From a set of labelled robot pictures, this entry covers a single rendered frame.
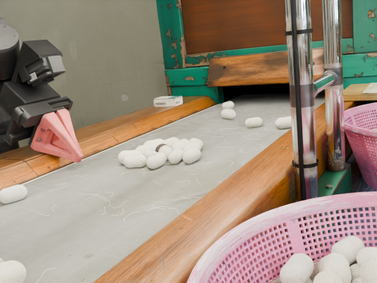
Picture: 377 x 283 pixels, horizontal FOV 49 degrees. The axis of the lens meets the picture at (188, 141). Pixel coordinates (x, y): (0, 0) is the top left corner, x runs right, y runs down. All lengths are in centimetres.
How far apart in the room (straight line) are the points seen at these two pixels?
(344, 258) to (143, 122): 58
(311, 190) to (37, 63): 40
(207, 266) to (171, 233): 6
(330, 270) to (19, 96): 48
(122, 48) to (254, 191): 191
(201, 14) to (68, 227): 78
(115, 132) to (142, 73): 143
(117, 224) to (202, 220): 11
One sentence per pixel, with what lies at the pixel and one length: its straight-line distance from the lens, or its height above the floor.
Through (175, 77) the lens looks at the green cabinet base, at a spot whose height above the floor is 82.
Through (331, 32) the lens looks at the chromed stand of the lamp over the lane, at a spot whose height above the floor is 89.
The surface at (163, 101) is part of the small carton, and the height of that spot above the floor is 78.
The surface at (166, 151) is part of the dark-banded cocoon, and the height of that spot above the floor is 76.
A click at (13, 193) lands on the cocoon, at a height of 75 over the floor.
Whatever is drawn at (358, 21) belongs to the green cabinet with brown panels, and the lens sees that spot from 96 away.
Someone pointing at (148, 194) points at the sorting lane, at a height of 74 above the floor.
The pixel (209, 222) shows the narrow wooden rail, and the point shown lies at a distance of 33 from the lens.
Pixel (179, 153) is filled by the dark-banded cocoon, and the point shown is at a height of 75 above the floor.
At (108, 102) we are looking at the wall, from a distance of 235.
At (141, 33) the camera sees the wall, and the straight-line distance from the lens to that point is 216.
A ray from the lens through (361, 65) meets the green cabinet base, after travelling 97.
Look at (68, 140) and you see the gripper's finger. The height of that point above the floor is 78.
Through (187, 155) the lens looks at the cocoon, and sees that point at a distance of 56.
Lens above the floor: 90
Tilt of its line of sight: 13 degrees down
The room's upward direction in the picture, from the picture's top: 7 degrees counter-clockwise
